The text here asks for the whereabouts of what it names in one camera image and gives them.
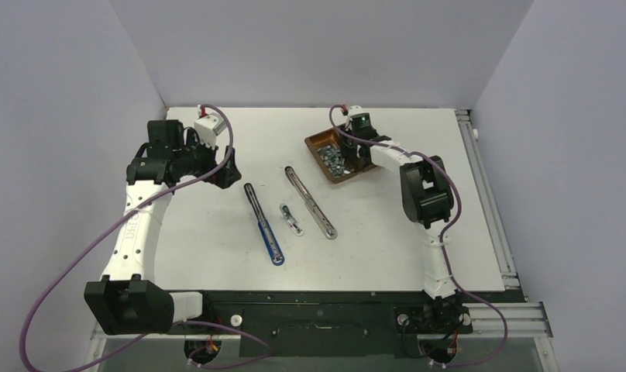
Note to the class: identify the silver black stapler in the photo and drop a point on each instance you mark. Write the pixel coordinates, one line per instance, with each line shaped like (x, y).
(328, 230)

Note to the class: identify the aluminium frame rail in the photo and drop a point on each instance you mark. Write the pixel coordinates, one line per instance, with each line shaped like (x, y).
(209, 239)

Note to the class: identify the brown plastic divided tray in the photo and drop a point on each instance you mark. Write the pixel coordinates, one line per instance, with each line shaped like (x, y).
(329, 136)

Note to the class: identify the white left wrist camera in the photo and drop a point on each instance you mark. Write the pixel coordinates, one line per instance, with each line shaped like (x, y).
(209, 127)

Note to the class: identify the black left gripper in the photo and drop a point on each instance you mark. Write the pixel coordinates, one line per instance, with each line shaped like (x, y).
(225, 175)

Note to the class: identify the light blue staple box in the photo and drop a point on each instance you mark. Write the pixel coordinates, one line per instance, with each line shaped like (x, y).
(291, 220)

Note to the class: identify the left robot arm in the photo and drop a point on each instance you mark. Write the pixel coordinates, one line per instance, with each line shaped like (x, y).
(138, 231)

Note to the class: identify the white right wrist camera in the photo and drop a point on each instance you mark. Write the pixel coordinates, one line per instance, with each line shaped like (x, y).
(360, 124)

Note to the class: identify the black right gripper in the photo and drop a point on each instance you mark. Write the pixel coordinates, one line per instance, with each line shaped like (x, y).
(348, 153)

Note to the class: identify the blue stapler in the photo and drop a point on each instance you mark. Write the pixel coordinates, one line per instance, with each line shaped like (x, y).
(269, 239)

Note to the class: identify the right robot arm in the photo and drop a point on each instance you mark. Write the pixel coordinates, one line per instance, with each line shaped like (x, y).
(427, 200)

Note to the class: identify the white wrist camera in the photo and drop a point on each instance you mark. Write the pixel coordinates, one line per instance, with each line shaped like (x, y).
(360, 124)
(209, 127)

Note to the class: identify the pile of grey staples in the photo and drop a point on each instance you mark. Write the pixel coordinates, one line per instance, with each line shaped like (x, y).
(335, 162)

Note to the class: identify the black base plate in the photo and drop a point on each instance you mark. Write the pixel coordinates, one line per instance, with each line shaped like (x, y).
(324, 323)

